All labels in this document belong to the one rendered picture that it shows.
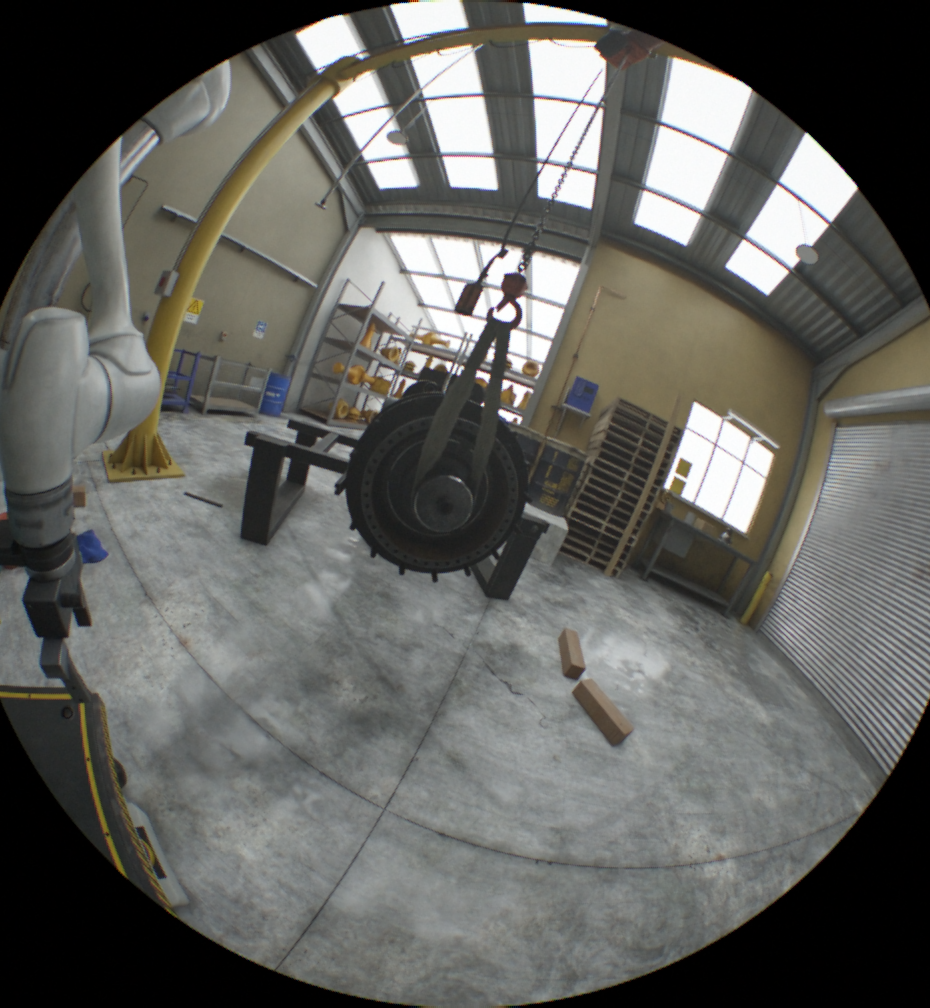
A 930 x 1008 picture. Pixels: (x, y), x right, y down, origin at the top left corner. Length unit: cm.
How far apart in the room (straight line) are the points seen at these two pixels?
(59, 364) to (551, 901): 142
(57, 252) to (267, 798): 123
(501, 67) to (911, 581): 859
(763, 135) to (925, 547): 547
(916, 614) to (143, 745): 608
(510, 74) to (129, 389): 615
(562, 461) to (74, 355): 394
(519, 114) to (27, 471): 641
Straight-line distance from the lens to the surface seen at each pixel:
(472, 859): 114
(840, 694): 548
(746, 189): 633
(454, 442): 87
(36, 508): 38
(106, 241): 49
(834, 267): 709
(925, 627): 523
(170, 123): 70
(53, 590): 41
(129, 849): 79
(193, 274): 291
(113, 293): 50
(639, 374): 582
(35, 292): 65
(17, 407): 35
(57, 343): 35
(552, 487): 393
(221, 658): 136
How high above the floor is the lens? 104
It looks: 13 degrees down
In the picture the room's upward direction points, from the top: 22 degrees clockwise
